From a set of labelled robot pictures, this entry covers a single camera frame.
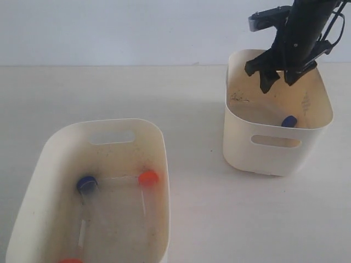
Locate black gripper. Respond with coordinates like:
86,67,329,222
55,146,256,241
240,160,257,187
245,1,339,94

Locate black cable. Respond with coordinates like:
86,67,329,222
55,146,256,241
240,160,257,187
315,0,346,55

